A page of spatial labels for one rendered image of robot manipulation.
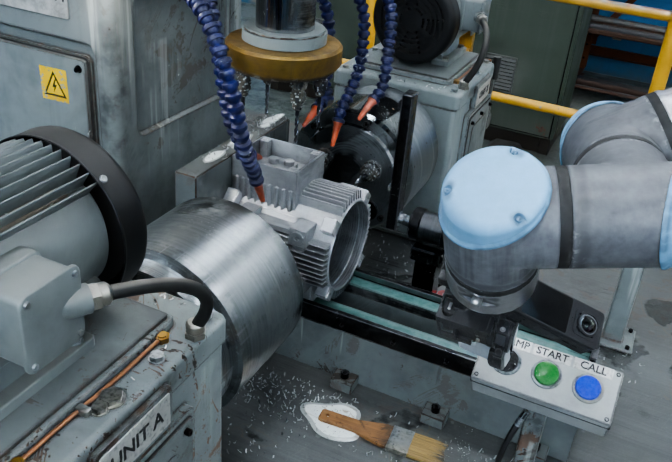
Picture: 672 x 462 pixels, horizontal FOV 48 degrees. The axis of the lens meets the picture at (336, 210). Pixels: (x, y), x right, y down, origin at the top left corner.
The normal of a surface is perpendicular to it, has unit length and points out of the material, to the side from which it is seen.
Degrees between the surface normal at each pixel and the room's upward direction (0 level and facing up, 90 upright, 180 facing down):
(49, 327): 90
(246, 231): 24
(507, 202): 35
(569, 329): 42
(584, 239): 86
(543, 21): 90
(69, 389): 0
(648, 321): 0
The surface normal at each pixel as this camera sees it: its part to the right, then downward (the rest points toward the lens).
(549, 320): 0.30, -0.35
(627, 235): -0.16, 0.36
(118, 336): 0.08, -0.88
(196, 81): 0.90, 0.26
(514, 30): -0.43, 0.40
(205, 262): 0.44, -0.69
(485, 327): -0.17, -0.53
